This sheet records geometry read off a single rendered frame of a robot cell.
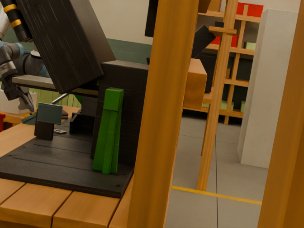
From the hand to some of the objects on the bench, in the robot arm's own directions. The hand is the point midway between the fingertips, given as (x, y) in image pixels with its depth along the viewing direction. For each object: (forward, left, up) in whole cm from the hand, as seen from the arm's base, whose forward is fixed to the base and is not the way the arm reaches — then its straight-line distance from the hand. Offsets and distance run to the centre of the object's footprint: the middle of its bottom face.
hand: (33, 109), depth 211 cm
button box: (+5, -5, -8) cm, 10 cm away
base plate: (+36, -21, -4) cm, 42 cm away
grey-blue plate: (+21, -32, -4) cm, 38 cm away
